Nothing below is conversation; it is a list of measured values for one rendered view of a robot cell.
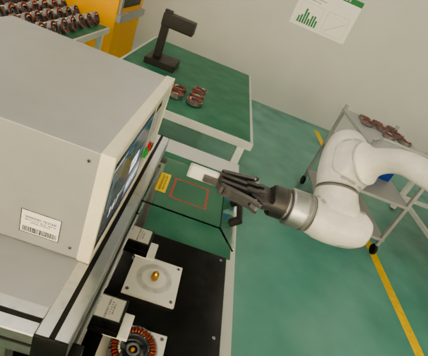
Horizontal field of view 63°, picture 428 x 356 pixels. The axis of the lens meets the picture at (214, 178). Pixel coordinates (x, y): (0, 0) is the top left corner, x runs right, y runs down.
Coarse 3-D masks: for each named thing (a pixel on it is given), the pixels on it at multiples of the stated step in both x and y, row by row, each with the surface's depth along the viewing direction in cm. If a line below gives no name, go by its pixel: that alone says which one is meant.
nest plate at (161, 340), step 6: (102, 336) 82; (108, 336) 83; (156, 336) 87; (162, 336) 88; (102, 342) 81; (108, 342) 82; (132, 342) 84; (162, 342) 86; (102, 348) 80; (162, 348) 85; (96, 354) 78; (102, 354) 79; (162, 354) 84
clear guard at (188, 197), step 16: (160, 160) 101; (176, 176) 97; (160, 192) 88; (176, 192) 91; (192, 192) 94; (208, 192) 96; (176, 208) 85; (192, 208) 88; (208, 208) 90; (224, 208) 94; (208, 224) 85; (224, 224) 89
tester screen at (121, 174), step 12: (144, 132) 66; (132, 156) 61; (120, 168) 53; (132, 168) 68; (120, 180) 58; (132, 180) 75; (120, 192) 63; (108, 204) 55; (108, 216) 59; (96, 240) 56
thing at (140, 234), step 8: (136, 232) 94; (144, 232) 95; (152, 232) 97; (136, 240) 92; (144, 240) 93; (128, 248) 92; (136, 248) 93; (144, 248) 92; (152, 248) 97; (144, 256) 93; (152, 256) 95
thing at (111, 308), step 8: (104, 296) 75; (112, 296) 76; (104, 304) 73; (112, 304) 74; (120, 304) 75; (128, 304) 76; (96, 312) 71; (104, 312) 72; (112, 312) 73; (120, 312) 73; (96, 320) 71; (104, 320) 71; (112, 320) 71; (120, 320) 72; (128, 320) 77; (88, 328) 72; (96, 328) 72; (104, 328) 72; (112, 328) 72; (120, 328) 75; (128, 328) 75; (112, 336) 72; (120, 336) 73
